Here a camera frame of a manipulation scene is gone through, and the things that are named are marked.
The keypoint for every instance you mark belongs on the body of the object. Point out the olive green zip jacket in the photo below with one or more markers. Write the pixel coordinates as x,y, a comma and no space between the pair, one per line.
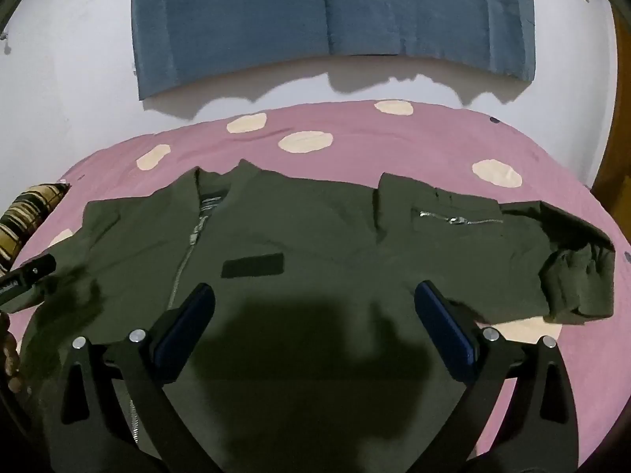
320,236

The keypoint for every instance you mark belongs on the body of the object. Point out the wooden door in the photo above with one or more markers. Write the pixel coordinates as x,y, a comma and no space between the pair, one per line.
618,133

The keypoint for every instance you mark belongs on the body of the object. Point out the striped brown pillow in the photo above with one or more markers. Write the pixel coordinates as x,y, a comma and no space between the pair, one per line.
24,212

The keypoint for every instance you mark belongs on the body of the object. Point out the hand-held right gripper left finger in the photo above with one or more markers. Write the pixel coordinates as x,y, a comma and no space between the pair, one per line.
185,330

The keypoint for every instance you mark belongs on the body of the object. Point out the pink bedsheet with cream dots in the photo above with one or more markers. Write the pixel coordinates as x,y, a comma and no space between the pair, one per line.
355,125

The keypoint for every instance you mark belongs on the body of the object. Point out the person's left hand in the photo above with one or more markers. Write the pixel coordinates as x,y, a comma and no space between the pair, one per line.
9,354

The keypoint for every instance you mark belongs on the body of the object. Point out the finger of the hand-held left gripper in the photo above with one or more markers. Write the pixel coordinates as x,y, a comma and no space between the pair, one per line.
27,278

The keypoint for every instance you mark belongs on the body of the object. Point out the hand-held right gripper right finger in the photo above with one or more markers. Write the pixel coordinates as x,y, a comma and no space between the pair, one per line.
443,330

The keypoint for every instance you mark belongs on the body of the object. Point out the blue curtain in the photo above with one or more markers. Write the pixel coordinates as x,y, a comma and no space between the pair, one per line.
320,15

